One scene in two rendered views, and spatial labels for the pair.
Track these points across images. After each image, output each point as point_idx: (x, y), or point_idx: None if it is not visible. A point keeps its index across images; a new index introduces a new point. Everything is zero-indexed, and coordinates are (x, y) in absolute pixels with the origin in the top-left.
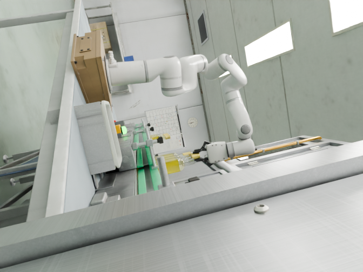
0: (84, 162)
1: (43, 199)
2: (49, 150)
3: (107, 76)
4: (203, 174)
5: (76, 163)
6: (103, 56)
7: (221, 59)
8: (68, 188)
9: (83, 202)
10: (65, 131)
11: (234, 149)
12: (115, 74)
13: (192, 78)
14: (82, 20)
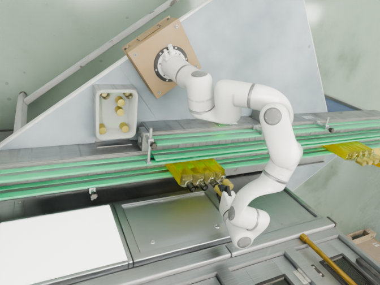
0: (84, 121)
1: None
2: None
3: (154, 68)
4: None
5: (62, 119)
6: (155, 48)
7: (261, 109)
8: (33, 128)
9: (56, 141)
10: (65, 98)
11: (226, 220)
12: (163, 68)
13: (219, 111)
14: None
